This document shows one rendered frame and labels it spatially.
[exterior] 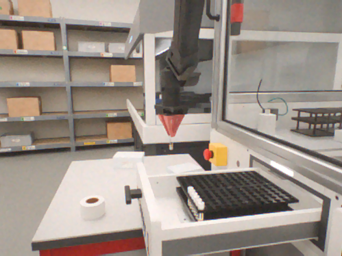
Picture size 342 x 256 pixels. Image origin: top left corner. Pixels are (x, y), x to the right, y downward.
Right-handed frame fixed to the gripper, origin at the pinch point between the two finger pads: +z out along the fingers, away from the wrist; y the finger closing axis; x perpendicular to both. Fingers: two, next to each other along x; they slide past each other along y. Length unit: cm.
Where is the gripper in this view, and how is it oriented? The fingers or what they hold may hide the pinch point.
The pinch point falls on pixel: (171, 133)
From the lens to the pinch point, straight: 79.9
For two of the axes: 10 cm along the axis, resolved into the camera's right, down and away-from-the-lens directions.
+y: -5.6, -1.8, 8.1
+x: -8.3, 1.5, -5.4
